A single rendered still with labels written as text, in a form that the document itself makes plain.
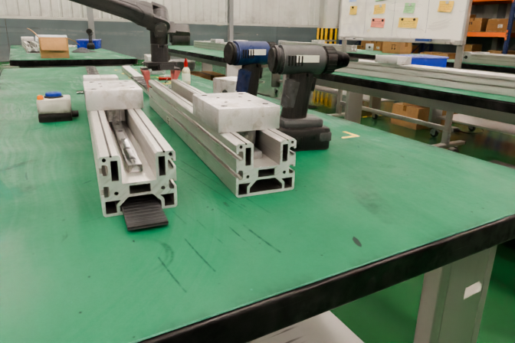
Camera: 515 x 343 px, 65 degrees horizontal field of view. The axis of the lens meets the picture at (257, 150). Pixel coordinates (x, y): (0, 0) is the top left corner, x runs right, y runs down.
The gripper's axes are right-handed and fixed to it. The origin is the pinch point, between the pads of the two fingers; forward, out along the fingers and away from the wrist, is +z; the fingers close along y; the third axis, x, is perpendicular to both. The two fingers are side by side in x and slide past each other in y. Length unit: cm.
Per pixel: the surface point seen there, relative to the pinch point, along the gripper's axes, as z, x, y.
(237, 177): 1, -85, -5
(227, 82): -4.2, -19.4, 17.1
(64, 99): -1.0, -21.7, -29.4
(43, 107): 0.7, -21.7, -34.7
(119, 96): -6, -54, -18
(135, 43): 26, 1118, 142
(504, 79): -3, -22, 142
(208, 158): 3, -71, -6
